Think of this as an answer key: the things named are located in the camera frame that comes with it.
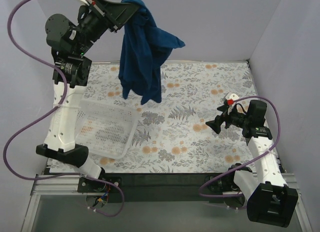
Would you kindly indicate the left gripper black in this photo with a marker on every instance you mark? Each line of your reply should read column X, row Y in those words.
column 104, row 15

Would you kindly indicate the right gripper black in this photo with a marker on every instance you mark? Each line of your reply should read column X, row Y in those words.
column 224, row 119

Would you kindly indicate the blue t shirt cartoon print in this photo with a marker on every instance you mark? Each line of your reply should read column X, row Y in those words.
column 145, row 47

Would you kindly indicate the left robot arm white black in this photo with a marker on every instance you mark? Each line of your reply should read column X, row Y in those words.
column 69, row 43

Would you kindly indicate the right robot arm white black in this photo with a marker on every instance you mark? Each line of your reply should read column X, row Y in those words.
column 269, row 199

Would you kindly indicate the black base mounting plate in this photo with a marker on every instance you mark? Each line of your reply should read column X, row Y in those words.
column 152, row 187

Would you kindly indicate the white plastic perforated basket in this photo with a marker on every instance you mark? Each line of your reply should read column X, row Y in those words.
column 107, row 130

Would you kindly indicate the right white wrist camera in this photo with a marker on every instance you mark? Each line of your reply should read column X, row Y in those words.
column 231, row 97

